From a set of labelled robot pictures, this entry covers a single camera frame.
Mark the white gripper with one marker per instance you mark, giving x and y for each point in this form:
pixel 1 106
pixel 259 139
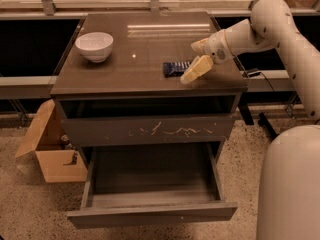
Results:
pixel 215 48

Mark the blue rxbar wrapper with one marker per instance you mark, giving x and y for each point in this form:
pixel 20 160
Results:
pixel 175 69

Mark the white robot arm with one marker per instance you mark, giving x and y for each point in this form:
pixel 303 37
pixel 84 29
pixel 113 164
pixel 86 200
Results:
pixel 289 191

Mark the grey drawer cabinet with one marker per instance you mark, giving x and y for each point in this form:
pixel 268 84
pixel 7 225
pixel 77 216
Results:
pixel 131 83

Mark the grey upper drawer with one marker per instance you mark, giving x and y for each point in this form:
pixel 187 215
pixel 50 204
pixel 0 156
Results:
pixel 119 131

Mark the grey open lower drawer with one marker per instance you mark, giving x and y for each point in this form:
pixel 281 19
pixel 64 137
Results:
pixel 153 184

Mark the black stand with wheel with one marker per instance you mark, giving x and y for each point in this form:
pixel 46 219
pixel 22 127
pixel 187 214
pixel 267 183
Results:
pixel 264 122

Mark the white ceramic bowl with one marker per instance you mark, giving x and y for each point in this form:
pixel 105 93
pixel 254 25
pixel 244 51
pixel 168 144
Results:
pixel 95 46

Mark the dark bottles in box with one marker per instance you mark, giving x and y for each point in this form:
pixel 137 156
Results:
pixel 67 145

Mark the open cardboard box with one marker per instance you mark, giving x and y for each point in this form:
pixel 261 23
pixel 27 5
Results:
pixel 43 140

